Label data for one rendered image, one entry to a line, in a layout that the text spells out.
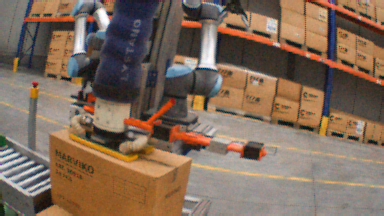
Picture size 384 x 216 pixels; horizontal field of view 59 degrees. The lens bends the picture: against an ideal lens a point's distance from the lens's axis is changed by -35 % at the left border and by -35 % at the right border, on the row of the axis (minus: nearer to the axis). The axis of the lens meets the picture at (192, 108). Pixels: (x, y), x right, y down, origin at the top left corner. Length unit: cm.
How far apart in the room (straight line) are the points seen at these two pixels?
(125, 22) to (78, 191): 78
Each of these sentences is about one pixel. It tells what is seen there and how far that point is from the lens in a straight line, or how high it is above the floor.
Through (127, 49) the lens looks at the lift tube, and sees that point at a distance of 188.
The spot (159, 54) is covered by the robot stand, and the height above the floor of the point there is 131.
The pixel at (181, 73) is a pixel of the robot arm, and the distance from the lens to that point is 242.
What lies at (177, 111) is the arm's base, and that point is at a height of 107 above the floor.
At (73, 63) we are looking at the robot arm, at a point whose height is 123.
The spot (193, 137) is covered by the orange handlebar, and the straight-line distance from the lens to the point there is 187.
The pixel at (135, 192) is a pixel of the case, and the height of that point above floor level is 84.
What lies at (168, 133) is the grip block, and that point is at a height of 108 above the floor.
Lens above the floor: 149
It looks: 9 degrees down
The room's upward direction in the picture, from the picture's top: 10 degrees clockwise
